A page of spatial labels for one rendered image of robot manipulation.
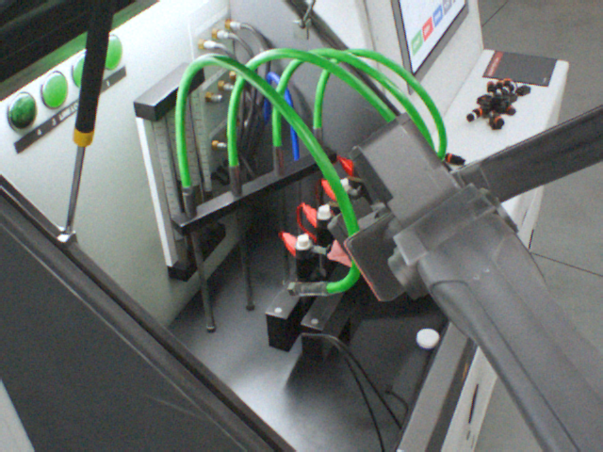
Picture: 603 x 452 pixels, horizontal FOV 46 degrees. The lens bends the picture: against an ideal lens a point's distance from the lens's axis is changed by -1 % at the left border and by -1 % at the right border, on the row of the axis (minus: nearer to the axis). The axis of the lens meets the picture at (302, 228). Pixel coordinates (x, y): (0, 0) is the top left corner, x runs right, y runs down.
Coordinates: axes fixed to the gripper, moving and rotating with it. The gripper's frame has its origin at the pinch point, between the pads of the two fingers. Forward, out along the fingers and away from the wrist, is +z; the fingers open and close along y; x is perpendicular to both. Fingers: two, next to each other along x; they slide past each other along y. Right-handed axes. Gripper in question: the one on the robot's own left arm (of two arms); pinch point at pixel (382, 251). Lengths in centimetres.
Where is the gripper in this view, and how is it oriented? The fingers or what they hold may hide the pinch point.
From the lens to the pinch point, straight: 74.0
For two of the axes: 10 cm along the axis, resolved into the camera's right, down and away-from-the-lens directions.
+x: 5.3, 8.5, 0.0
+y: -8.2, 5.2, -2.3
